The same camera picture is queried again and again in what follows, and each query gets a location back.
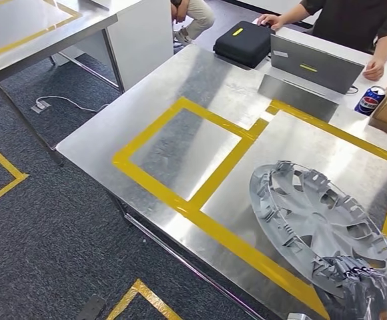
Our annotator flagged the person's right hand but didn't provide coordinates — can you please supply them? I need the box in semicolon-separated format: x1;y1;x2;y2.
256;13;283;31

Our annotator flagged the person's left hand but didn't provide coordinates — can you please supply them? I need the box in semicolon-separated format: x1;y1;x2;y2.
362;56;386;83

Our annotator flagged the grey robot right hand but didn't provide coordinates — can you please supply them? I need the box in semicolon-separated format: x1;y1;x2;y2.
314;255;387;320

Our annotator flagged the grey plastic wheel hubcap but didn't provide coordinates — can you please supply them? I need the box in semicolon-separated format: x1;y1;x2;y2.
249;159;387;301

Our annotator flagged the stainless steel workbench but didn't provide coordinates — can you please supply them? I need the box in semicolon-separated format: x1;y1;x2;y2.
55;43;387;320

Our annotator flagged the blue cola can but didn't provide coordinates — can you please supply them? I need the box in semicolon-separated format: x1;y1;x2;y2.
354;85;386;117

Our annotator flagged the black zip case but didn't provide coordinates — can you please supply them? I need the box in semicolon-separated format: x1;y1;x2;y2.
212;20;276;70

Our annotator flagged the person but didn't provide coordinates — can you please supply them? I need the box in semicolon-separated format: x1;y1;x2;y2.
256;0;387;83
170;0;216;48

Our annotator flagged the grey laptop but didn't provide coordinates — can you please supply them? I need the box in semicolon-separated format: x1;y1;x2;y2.
269;33;365;95

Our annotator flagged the yellow floor tape square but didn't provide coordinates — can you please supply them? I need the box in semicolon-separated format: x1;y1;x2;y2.
0;139;30;213
105;278;183;320

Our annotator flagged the grey floor socket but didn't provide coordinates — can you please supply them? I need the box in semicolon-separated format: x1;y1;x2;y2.
30;99;51;115

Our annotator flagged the stainless steel table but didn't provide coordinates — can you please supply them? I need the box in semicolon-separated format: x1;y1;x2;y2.
0;0;126;168

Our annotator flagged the dark flat robot plate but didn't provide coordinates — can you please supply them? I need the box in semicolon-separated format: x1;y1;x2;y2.
74;294;108;320

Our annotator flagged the white floor cable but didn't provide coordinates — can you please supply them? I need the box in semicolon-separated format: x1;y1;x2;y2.
35;95;110;114

